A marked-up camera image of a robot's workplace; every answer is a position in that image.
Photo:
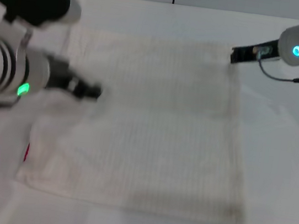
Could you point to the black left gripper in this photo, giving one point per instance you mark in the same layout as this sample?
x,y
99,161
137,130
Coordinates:
x,y
60,75

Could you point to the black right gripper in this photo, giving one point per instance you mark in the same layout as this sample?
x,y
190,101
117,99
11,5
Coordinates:
x,y
263,53

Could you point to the white ribbed towel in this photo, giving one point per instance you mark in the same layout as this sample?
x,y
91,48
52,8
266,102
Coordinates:
x,y
150,123

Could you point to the silver camera mount bracket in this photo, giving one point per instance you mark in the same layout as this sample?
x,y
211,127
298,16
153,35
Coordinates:
x,y
23,38

